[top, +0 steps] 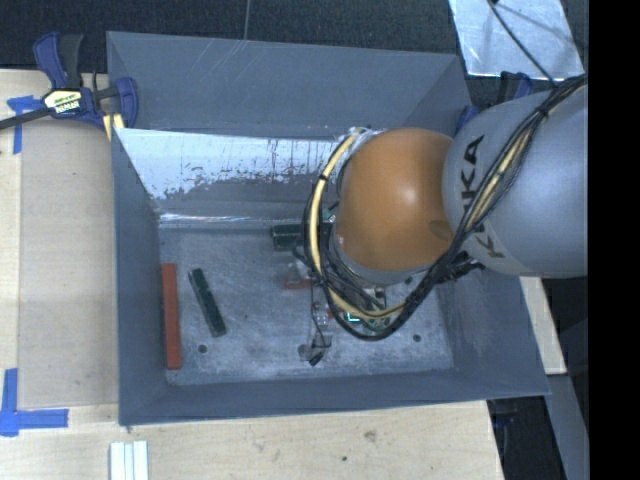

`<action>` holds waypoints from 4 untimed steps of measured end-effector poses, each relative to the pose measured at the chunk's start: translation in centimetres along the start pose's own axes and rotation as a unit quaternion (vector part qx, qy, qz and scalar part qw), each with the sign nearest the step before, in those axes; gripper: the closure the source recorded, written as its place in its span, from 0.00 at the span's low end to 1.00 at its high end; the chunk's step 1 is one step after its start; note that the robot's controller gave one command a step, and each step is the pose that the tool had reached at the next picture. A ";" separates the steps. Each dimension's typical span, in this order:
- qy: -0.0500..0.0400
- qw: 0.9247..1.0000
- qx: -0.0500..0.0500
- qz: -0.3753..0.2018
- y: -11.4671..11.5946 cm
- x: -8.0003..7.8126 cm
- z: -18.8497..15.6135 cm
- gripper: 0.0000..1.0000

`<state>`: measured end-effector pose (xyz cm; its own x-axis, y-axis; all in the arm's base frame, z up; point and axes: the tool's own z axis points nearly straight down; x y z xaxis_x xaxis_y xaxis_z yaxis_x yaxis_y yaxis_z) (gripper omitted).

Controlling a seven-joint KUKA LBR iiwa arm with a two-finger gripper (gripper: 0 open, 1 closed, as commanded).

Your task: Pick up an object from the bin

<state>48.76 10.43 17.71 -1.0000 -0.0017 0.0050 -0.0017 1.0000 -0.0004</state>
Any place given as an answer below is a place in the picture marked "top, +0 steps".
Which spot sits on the red-brown flat block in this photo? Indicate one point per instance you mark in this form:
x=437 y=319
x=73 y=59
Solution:
x=171 y=318

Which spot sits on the grey metal bin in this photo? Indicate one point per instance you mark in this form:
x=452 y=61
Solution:
x=260 y=83

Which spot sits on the pale wood flat board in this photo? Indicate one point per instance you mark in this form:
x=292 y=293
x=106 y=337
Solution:
x=65 y=268

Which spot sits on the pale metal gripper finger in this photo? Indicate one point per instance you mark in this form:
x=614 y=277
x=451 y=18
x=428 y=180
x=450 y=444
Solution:
x=321 y=304
x=317 y=340

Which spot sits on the dark green flat block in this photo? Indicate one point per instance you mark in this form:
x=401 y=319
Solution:
x=207 y=303
x=285 y=237

